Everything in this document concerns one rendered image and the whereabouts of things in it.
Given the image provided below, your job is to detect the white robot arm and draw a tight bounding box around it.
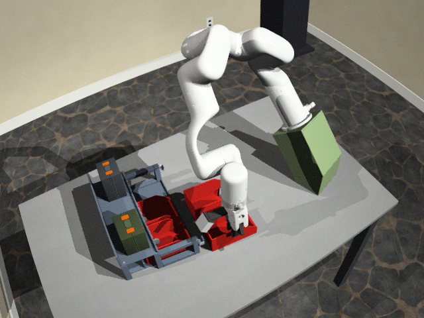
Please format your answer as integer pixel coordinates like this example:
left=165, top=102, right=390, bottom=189
left=177, top=25, right=315, bottom=211

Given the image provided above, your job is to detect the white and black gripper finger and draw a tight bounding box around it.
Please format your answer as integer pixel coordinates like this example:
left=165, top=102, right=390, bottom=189
left=226, top=219, right=232, bottom=231
left=231, top=223, right=244, bottom=237

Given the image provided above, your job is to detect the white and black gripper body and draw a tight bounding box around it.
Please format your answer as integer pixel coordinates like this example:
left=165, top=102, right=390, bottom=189
left=221, top=202, right=248, bottom=231

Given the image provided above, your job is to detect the red bin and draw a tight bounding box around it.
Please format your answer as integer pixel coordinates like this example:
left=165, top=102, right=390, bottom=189
left=203, top=215, right=256, bottom=251
left=184, top=179, right=221, bottom=221
left=146, top=219, right=192, bottom=264
left=137, top=195, right=180, bottom=226

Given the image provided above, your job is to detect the olive green case with orange latches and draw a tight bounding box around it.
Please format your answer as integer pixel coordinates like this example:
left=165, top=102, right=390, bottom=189
left=112, top=209, right=150, bottom=256

